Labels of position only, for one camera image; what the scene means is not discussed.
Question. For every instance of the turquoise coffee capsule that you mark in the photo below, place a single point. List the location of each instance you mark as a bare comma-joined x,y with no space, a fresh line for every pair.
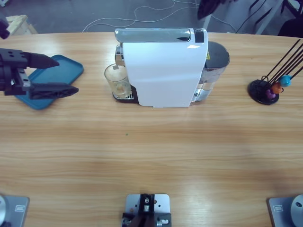
285,81

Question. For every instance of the white upright metal post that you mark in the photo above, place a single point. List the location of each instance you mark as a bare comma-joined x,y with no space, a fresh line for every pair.
207,22

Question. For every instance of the clear water tank black lid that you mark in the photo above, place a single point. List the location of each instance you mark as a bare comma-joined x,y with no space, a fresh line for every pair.
216,59

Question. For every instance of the clear glass cup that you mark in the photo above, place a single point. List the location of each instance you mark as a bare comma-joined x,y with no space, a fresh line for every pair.
117,80

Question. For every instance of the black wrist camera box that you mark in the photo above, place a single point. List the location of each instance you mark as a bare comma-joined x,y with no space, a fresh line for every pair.
3,29

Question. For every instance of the silver coffee machine lever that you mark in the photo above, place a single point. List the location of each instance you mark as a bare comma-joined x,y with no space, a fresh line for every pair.
154,36

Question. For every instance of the blue rectangular plastic tray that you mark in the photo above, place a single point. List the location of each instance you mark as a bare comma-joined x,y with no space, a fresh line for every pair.
66,71

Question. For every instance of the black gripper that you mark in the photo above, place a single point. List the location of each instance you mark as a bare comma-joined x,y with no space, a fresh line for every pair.
7,80

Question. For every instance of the black chair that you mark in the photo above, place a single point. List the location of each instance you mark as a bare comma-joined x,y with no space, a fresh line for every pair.
292,29

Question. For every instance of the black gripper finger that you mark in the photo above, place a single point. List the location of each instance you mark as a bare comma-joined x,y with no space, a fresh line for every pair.
207,8
229,1

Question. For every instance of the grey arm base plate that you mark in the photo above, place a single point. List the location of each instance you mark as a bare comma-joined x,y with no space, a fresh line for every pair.
284,212
16,212

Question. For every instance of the black metal grid drip tray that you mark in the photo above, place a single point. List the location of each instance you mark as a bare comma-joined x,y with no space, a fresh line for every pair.
133,97

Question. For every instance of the purple coffee capsule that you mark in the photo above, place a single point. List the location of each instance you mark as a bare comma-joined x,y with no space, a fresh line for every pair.
270,94

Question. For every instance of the black capsule holder with rods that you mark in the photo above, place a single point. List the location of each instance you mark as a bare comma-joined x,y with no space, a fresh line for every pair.
256,88

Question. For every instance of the white slanted metal post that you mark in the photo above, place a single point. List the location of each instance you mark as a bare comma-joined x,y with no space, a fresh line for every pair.
268,19

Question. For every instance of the light wooden crate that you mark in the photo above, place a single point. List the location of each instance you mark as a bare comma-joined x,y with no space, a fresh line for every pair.
21,24

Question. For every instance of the orange coffee capsule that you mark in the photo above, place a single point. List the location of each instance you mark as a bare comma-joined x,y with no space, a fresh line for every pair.
276,88

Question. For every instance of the white capsule coffee machine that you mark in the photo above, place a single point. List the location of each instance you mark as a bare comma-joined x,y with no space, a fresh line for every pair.
163,71

